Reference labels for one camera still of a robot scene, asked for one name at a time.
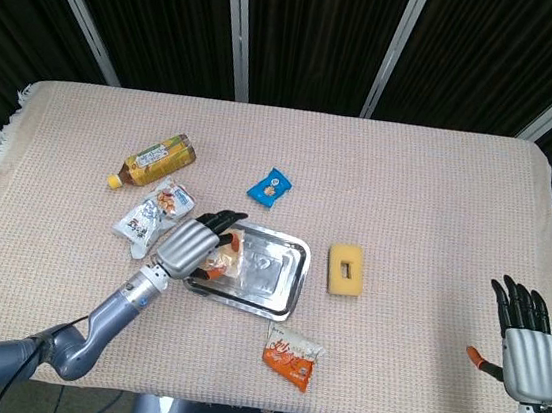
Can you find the orange and white snack packet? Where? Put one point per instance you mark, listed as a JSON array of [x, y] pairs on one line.
[[290, 355]]

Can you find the yellow sponge with hole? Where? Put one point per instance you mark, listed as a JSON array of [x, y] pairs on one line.
[[346, 269]]

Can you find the yellow tea bottle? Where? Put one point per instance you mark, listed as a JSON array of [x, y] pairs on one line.
[[158, 159]]

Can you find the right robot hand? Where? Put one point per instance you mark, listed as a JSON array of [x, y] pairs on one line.
[[529, 358]]

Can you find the beige snack bag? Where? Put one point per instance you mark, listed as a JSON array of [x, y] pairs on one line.
[[224, 260]]

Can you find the blue snack packet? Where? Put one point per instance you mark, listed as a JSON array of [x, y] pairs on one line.
[[270, 188]]

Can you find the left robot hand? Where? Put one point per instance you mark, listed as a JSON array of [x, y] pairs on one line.
[[189, 248]]

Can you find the stainless steel tray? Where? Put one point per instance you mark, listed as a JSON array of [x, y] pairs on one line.
[[260, 270]]

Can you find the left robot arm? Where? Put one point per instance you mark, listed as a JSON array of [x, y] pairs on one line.
[[91, 320]]

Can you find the white snack bag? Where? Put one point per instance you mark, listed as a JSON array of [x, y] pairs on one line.
[[154, 217]]

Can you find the beige woven tablecloth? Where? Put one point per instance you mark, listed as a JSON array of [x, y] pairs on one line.
[[408, 192]]

